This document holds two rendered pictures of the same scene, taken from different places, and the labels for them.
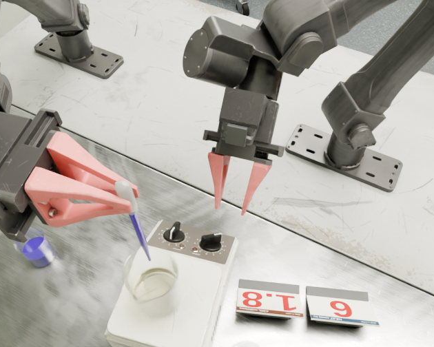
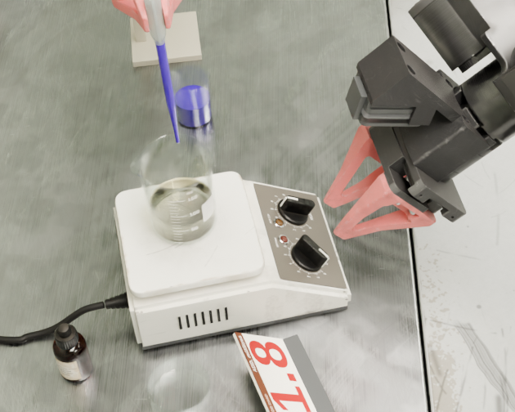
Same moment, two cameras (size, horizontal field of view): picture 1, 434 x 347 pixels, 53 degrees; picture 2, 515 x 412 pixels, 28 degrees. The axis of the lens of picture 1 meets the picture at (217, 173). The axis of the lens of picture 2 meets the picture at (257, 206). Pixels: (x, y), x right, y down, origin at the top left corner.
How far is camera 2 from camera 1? 0.51 m
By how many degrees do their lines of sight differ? 38
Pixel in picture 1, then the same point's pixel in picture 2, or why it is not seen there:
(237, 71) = (457, 47)
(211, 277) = (241, 261)
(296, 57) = (511, 78)
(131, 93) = not seen: hidden behind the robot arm
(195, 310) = (187, 265)
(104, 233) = (263, 155)
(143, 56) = not seen: outside the picture
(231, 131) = (352, 88)
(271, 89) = (488, 110)
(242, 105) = (383, 67)
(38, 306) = (133, 148)
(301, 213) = (467, 373)
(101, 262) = not seen: hidden behind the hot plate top
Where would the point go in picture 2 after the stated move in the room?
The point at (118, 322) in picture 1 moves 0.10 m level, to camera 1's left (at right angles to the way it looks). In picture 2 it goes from (131, 199) to (90, 132)
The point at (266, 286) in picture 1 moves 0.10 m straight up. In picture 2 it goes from (306, 373) to (306, 310)
